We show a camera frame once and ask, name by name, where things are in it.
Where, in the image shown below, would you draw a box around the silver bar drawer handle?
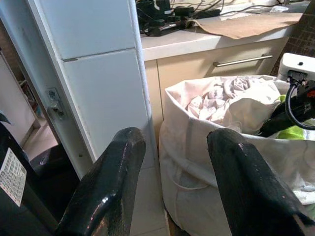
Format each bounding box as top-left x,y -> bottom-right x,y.
212,54 -> 274,68

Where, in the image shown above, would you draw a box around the white fabric laundry bag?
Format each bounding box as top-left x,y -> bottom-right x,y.
158,74 -> 315,236

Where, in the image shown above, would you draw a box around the white terry towel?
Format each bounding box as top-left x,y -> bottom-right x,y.
291,169 -> 315,206

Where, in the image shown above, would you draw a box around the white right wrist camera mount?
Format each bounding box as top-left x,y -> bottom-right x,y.
278,52 -> 315,82

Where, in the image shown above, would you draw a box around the black cables and chargers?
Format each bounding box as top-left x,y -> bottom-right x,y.
136,0 -> 222,37

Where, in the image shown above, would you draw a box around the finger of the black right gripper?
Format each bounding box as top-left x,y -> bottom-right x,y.
258,108 -> 297,137

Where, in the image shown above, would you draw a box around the white printed warning label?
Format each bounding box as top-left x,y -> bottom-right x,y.
0,147 -> 27,207

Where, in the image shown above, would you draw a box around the metal door latch plate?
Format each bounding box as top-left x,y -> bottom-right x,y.
46,87 -> 66,121

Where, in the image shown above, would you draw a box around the brown paper sheet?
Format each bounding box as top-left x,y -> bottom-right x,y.
193,11 -> 307,40

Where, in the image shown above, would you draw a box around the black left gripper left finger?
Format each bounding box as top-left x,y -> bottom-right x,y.
55,126 -> 147,236

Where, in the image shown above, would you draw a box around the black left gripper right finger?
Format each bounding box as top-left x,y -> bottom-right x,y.
206,128 -> 315,236

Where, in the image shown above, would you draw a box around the neon yellow green garment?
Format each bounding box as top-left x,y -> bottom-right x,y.
270,94 -> 315,141

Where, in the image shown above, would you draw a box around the pale pink crumpled cloth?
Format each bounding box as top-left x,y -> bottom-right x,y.
186,76 -> 252,121

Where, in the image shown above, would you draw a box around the black machine housing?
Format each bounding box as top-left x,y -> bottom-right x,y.
0,112 -> 83,236

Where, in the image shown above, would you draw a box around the beige counter cabinet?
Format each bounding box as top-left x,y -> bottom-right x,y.
142,36 -> 292,148

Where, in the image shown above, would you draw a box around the cream white cloth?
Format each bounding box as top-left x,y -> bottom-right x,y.
227,80 -> 283,135

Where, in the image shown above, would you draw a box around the white door panel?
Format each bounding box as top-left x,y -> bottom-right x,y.
0,0 -> 158,181

